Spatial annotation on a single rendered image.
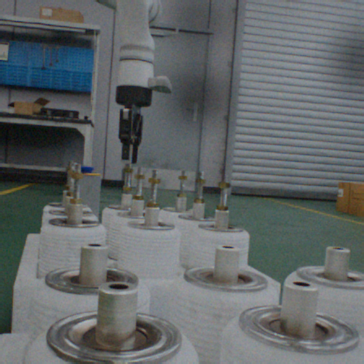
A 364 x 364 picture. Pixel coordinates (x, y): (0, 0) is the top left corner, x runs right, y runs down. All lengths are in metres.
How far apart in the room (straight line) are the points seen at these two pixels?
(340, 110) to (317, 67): 0.66
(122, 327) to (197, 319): 0.13
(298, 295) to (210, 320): 0.10
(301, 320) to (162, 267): 0.40
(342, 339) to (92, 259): 0.19
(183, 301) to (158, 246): 0.29
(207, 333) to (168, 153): 5.37
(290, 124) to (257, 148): 0.55
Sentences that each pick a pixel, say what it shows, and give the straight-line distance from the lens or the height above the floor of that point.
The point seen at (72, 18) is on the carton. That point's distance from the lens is 5.54.
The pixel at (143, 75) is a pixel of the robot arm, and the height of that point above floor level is 0.52.
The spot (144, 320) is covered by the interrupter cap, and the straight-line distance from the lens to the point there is 0.28.
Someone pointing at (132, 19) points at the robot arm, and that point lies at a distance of 0.93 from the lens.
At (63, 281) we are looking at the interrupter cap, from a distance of 0.36.
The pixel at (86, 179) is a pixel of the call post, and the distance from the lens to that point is 1.05.
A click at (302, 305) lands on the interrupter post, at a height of 0.27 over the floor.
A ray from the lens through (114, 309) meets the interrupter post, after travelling 0.25.
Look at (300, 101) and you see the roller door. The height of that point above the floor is 1.31.
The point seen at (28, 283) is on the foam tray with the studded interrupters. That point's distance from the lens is 0.62.
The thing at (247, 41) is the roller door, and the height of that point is 2.01.
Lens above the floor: 0.35
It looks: 3 degrees down
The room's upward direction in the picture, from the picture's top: 4 degrees clockwise
